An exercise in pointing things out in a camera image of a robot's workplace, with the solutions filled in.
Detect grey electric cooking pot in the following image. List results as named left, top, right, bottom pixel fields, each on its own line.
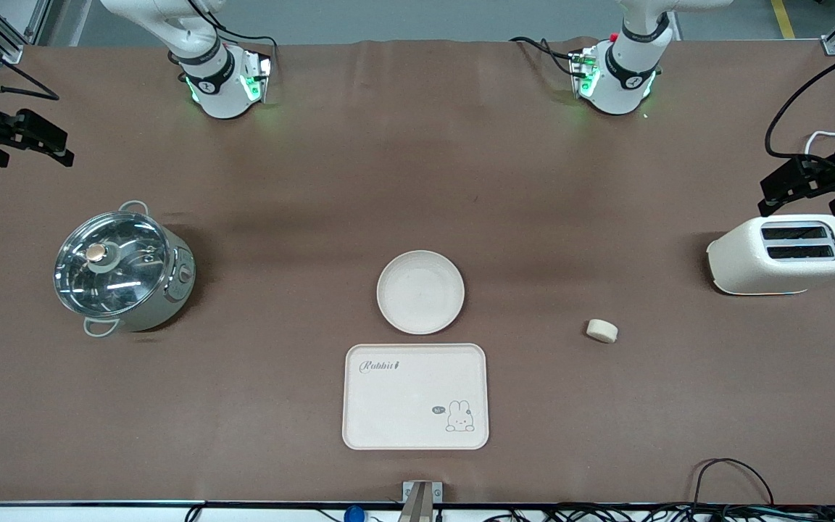
left=54, top=200, right=196, bottom=339

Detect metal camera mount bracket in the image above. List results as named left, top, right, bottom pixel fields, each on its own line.
left=402, top=480, right=444, bottom=522

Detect black cable bundle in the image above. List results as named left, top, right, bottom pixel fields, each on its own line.
left=481, top=502, right=835, bottom=522

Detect glass pot lid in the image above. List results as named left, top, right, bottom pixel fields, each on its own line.
left=54, top=211, right=170, bottom=318

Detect round cream plate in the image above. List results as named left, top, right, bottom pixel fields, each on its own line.
left=376, top=250, right=466, bottom=336

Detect cream two-slot toaster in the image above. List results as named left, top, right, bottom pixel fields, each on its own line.
left=706, top=215, right=835, bottom=297

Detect black left arm base cable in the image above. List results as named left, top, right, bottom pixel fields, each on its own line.
left=510, top=36, right=579, bottom=78

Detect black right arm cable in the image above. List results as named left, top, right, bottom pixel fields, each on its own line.
left=184, top=0, right=279, bottom=102

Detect brown table mat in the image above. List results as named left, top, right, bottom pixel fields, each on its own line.
left=0, top=38, right=835, bottom=505

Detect cream rabbit print tray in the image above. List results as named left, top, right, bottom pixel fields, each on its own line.
left=342, top=343, right=490, bottom=451

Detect black looped cable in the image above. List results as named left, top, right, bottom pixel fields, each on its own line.
left=691, top=457, right=776, bottom=508

